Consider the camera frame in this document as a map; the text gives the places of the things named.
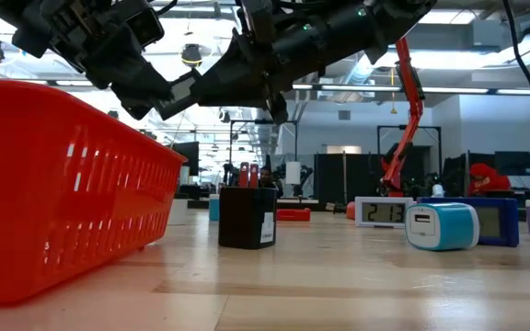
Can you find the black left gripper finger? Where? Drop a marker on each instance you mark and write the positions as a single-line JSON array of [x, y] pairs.
[[141, 80], [136, 110]]

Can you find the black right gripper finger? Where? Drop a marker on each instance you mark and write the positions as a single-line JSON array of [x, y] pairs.
[[278, 108], [233, 83]]

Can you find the black digital clock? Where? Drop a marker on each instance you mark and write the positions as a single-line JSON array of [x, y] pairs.
[[180, 92]]

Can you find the red digital clock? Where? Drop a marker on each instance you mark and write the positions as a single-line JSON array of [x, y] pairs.
[[292, 215]]

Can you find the black wall charger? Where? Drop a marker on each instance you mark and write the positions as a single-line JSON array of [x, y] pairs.
[[242, 220]]

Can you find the white digital clock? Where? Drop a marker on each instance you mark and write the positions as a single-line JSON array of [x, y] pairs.
[[384, 213]]

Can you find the dark blue digital clock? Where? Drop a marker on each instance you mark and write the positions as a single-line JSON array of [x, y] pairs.
[[499, 223]]

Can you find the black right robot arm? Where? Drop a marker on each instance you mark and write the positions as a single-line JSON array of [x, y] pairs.
[[384, 23]]

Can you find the white box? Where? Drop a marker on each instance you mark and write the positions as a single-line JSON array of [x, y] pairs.
[[293, 173]]

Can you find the person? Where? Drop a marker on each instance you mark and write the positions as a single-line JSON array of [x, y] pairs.
[[266, 177], [488, 181]]

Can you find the black monitor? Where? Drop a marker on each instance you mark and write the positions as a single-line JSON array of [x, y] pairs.
[[187, 158], [515, 163]]

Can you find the red background gripper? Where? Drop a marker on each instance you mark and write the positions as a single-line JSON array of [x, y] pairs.
[[249, 175]]

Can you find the long ceiling light bar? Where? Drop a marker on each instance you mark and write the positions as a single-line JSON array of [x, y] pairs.
[[361, 87]]

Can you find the black partition panel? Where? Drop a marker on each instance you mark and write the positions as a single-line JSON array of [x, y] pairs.
[[352, 179]]

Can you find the red plastic basket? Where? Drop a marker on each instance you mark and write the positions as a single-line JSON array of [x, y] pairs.
[[62, 184]]

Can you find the white bottle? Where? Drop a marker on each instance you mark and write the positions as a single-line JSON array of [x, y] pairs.
[[438, 191]]

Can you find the black metal background frame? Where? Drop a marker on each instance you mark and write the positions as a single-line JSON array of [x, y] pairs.
[[265, 122], [407, 127]]

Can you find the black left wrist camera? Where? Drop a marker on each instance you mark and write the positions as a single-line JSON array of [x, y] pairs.
[[147, 25]]

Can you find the grey wall vent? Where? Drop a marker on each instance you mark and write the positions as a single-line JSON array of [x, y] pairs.
[[344, 115]]

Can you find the teal white wall charger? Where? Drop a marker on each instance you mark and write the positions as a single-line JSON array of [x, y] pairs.
[[453, 227], [214, 209]]

